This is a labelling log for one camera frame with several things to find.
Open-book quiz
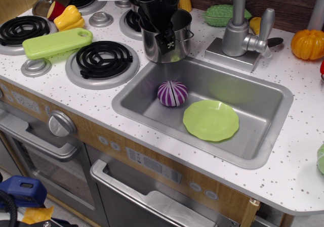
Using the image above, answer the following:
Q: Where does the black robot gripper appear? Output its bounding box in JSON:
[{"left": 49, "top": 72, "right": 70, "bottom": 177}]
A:
[{"left": 137, "top": 0, "right": 179, "bottom": 55}]

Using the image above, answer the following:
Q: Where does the tall steel pot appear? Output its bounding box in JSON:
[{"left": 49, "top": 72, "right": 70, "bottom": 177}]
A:
[{"left": 139, "top": 9, "right": 194, "bottom": 63}]

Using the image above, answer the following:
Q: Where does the silver sink basin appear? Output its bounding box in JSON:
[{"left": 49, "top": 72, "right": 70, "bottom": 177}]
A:
[{"left": 112, "top": 57, "right": 293, "bottom": 169}]

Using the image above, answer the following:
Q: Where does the steel pot lid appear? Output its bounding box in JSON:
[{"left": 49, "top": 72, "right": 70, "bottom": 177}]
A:
[{"left": 32, "top": 0, "right": 70, "bottom": 17}]

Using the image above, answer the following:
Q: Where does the back right black burner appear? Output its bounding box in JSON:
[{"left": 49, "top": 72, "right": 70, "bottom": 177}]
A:
[{"left": 119, "top": 10, "right": 142, "bottom": 41}]

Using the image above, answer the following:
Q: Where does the yellow corn toy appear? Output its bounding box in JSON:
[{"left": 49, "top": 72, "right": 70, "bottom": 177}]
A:
[{"left": 178, "top": 0, "right": 192, "bottom": 12}]

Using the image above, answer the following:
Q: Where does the purple white striped onion toy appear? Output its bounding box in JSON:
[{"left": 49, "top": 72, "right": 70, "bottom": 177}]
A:
[{"left": 157, "top": 80, "right": 188, "bottom": 107}]

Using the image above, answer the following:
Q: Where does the green bumpy gourd toy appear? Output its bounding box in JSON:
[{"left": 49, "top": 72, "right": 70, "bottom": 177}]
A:
[{"left": 202, "top": 4, "right": 252, "bottom": 27}]

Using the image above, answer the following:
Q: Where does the front right black burner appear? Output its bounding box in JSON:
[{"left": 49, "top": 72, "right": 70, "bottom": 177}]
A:
[{"left": 65, "top": 41, "right": 140, "bottom": 90}]

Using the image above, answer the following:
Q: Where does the silver burner dial back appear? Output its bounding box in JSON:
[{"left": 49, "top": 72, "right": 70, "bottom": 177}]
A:
[{"left": 89, "top": 12, "right": 114, "bottom": 28}]

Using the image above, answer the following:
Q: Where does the silver burner dial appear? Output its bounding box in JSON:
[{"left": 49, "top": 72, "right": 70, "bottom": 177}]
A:
[
  {"left": 89, "top": 12, "right": 114, "bottom": 28},
  {"left": 21, "top": 58, "right": 52, "bottom": 77}
]

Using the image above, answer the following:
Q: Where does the silver toy faucet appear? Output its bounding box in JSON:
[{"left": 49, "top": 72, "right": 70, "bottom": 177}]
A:
[{"left": 205, "top": 0, "right": 275, "bottom": 72}]

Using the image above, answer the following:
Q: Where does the green plastic plate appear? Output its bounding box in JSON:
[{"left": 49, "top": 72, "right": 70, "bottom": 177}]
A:
[{"left": 183, "top": 100, "right": 239, "bottom": 142}]

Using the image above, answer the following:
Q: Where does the yellow bell pepper toy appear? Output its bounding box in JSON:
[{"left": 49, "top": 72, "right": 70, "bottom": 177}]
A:
[{"left": 54, "top": 5, "right": 85, "bottom": 32}]

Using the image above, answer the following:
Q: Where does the red apple half toy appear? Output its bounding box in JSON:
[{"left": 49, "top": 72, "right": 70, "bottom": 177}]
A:
[{"left": 47, "top": 1, "right": 66, "bottom": 21}]

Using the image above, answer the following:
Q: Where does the green cutting board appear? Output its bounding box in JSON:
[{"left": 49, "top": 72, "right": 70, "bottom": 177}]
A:
[{"left": 22, "top": 28, "right": 93, "bottom": 60}]

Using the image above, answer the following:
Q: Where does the silver stove knob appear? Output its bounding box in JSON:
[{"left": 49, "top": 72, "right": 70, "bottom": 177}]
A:
[{"left": 48, "top": 110, "right": 77, "bottom": 138}]

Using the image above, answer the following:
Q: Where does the silver burner dial front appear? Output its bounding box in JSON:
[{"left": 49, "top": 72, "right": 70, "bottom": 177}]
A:
[{"left": 21, "top": 58, "right": 52, "bottom": 77}]

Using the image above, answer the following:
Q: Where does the orange pumpkin toy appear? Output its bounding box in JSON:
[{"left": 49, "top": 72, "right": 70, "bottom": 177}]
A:
[{"left": 291, "top": 29, "right": 323, "bottom": 60}]

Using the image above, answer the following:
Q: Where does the front left black burner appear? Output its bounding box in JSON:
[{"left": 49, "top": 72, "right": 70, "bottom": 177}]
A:
[{"left": 1, "top": 16, "right": 58, "bottom": 56}]

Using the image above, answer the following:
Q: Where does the red toy at edge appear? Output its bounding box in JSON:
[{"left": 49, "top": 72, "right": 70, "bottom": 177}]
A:
[{"left": 320, "top": 60, "right": 324, "bottom": 82}]

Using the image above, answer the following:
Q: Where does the green cabbage toy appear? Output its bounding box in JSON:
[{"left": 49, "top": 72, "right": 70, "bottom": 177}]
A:
[{"left": 317, "top": 144, "right": 324, "bottom": 174}]

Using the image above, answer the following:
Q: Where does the blue clamp device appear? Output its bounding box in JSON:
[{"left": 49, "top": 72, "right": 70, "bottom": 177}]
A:
[{"left": 1, "top": 175, "right": 47, "bottom": 207}]

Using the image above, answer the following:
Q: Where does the yellow cloth on floor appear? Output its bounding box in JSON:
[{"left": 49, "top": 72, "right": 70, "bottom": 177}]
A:
[{"left": 21, "top": 206, "right": 55, "bottom": 224}]

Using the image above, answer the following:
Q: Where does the silver dishwasher door handle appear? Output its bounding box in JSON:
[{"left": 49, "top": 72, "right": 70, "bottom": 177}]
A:
[{"left": 90, "top": 159, "right": 240, "bottom": 227}]

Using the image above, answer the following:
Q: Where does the silver oven door handle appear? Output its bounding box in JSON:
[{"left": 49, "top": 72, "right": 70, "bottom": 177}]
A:
[{"left": 1, "top": 109, "right": 78, "bottom": 162}]

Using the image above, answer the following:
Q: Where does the black cable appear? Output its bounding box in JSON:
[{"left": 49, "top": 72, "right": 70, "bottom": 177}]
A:
[{"left": 0, "top": 190, "right": 18, "bottom": 227}]

